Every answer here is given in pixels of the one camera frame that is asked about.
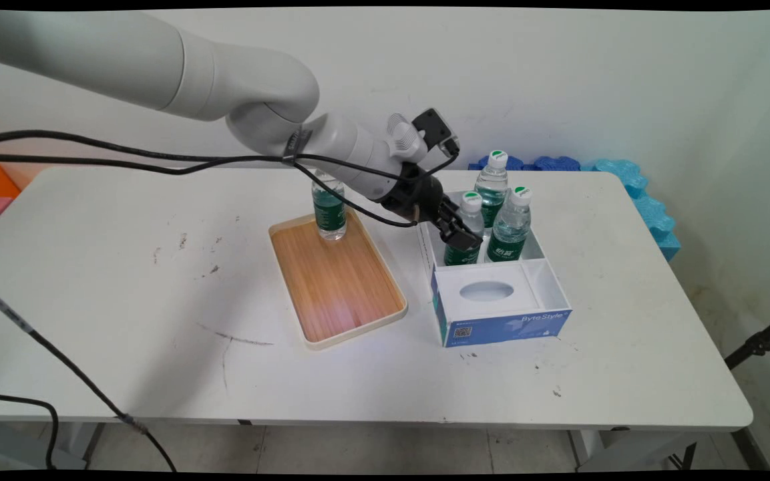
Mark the light blue foam mat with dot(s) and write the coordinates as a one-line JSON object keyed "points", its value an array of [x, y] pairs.
{"points": [[652, 214]]}

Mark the black tripod stand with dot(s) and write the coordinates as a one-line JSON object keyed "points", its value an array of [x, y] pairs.
{"points": [[758, 346]]}

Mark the grey table leg frame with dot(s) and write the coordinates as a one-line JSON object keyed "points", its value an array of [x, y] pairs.
{"points": [[31, 444], [625, 451]]}

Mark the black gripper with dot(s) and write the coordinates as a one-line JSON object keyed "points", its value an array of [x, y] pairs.
{"points": [[418, 197]]}

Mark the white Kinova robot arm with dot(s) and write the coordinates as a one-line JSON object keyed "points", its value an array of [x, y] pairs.
{"points": [[238, 80]]}

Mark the green label water bottle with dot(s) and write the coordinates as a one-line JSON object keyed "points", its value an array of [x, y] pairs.
{"points": [[491, 187], [329, 214], [511, 230], [470, 207]]}

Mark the dark blue foam mat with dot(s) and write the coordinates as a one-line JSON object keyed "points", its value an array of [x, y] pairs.
{"points": [[557, 164], [515, 164]]}

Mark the blue and white cardboard box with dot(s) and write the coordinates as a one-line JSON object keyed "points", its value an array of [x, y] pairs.
{"points": [[498, 324]]}

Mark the bamboo tray with cream rim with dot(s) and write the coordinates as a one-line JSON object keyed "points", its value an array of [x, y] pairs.
{"points": [[334, 280]]}

